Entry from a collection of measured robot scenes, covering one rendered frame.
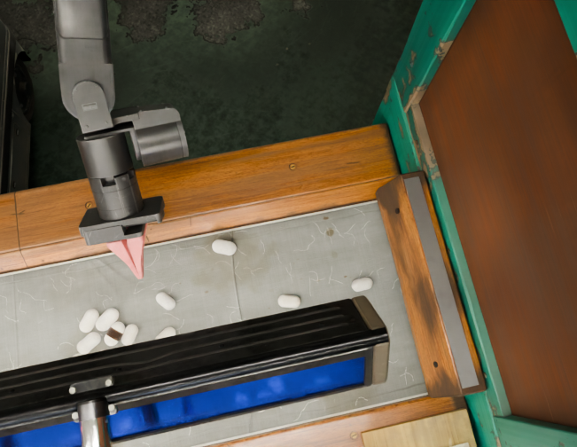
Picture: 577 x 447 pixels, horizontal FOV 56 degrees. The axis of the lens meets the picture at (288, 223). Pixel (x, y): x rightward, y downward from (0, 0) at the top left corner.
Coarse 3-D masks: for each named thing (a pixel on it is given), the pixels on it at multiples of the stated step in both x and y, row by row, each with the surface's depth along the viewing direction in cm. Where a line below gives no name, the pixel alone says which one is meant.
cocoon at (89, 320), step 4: (88, 312) 78; (92, 312) 78; (96, 312) 79; (84, 316) 78; (88, 316) 78; (92, 316) 78; (96, 316) 78; (84, 320) 78; (88, 320) 78; (92, 320) 78; (96, 320) 79; (80, 324) 78; (84, 324) 78; (88, 324) 78; (92, 324) 78; (80, 328) 78; (84, 328) 78; (88, 328) 78; (92, 328) 79; (84, 332) 78; (88, 332) 78
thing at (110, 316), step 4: (112, 308) 79; (104, 312) 79; (108, 312) 78; (112, 312) 78; (116, 312) 79; (100, 316) 79; (104, 316) 78; (108, 316) 78; (112, 316) 78; (116, 316) 79; (100, 320) 78; (104, 320) 78; (108, 320) 78; (112, 320) 78; (96, 324) 78; (100, 324) 78; (104, 324) 78; (108, 324) 78; (112, 324) 79; (100, 328) 78; (104, 328) 78; (108, 328) 79
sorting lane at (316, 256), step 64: (192, 256) 83; (256, 256) 83; (320, 256) 83; (384, 256) 84; (0, 320) 79; (64, 320) 80; (128, 320) 80; (192, 320) 80; (384, 320) 81; (384, 384) 79
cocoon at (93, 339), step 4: (88, 336) 77; (92, 336) 77; (96, 336) 78; (84, 340) 77; (88, 340) 77; (92, 340) 77; (96, 340) 77; (80, 344) 77; (84, 344) 77; (88, 344) 77; (92, 344) 77; (96, 344) 78; (80, 348) 77; (84, 348) 77; (88, 348) 77; (92, 348) 78; (80, 352) 77; (84, 352) 77; (88, 352) 78
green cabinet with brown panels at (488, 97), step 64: (448, 0) 58; (512, 0) 48; (576, 0) 38; (448, 64) 64; (512, 64) 50; (576, 64) 41; (448, 128) 67; (512, 128) 53; (576, 128) 43; (448, 192) 71; (512, 192) 55; (576, 192) 45; (448, 256) 72; (512, 256) 58; (576, 256) 46; (512, 320) 60; (576, 320) 48; (512, 384) 64; (576, 384) 50
